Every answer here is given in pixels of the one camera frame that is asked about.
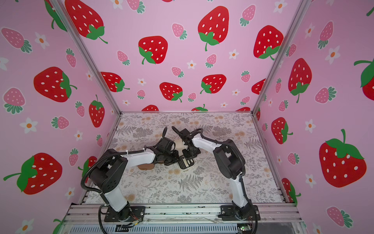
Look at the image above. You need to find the black tray cream case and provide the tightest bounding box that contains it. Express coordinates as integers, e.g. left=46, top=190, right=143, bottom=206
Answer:
left=178, top=156, right=195, bottom=170

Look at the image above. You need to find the tan brown case lid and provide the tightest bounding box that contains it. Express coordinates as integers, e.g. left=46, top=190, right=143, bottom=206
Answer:
left=137, top=163, right=155, bottom=170

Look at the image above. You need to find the cream case lid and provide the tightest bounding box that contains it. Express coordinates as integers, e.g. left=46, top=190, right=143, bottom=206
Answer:
left=175, top=139, right=186, bottom=152

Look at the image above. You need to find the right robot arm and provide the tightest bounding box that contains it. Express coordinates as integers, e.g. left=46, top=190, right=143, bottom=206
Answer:
left=172, top=126, right=260, bottom=222

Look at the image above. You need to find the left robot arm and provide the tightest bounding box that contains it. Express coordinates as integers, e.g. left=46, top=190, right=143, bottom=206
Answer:
left=80, top=127, right=178, bottom=221

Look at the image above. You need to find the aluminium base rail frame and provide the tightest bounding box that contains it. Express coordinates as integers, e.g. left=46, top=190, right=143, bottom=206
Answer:
left=55, top=203, right=308, bottom=234

